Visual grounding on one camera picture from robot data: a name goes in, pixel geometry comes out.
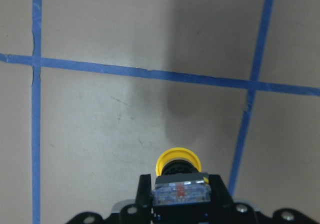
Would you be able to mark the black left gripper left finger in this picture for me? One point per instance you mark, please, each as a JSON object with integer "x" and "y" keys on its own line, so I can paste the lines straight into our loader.
{"x": 144, "y": 192}

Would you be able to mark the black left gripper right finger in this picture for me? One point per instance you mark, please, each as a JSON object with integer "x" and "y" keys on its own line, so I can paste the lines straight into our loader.
{"x": 220, "y": 197}

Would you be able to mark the yellow push button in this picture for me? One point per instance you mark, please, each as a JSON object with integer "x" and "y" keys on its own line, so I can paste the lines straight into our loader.
{"x": 180, "y": 180}

